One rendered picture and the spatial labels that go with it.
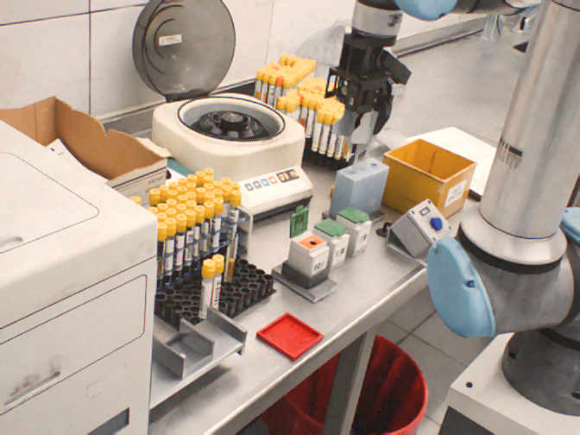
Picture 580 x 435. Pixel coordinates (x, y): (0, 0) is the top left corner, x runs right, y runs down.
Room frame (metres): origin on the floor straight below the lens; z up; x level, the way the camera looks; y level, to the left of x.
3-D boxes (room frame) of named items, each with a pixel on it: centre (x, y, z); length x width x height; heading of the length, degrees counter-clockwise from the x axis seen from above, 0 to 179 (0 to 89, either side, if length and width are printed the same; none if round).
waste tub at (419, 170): (1.23, -0.24, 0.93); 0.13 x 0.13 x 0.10; 55
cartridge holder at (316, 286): (0.91, -0.03, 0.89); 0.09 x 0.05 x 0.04; 54
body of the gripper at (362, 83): (1.09, -0.07, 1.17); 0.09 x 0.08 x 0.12; 141
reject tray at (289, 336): (0.77, -0.02, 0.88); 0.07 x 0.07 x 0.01; 56
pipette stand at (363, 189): (1.14, -0.11, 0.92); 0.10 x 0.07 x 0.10; 141
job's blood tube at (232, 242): (0.85, 0.08, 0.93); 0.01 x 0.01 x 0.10; 56
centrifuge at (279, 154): (1.21, 0.13, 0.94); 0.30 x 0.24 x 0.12; 47
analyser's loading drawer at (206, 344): (0.64, 0.12, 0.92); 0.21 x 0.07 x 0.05; 146
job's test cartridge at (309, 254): (0.91, -0.03, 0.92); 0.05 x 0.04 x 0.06; 54
